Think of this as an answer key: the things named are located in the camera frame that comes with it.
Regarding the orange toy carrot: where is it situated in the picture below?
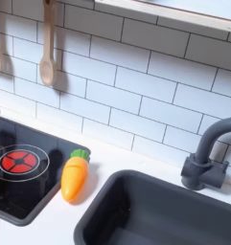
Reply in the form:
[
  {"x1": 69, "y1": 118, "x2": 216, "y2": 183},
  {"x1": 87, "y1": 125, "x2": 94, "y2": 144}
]
[{"x1": 60, "y1": 148, "x2": 91, "y2": 205}]

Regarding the wooden spoon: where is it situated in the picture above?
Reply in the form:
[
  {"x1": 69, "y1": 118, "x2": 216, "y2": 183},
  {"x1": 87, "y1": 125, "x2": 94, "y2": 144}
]
[{"x1": 38, "y1": 0, "x2": 58, "y2": 88}]

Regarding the dark grey tap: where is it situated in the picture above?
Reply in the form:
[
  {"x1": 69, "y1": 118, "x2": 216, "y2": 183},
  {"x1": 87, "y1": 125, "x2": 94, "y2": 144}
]
[{"x1": 180, "y1": 116, "x2": 231, "y2": 191}]

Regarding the dark grey sink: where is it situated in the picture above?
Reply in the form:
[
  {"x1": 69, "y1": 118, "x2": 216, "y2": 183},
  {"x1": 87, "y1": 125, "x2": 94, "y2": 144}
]
[{"x1": 73, "y1": 169, "x2": 231, "y2": 245}]

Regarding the black toy stove top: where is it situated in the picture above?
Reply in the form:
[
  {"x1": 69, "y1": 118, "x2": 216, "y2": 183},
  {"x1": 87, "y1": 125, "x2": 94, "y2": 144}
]
[{"x1": 0, "y1": 116, "x2": 92, "y2": 228}]

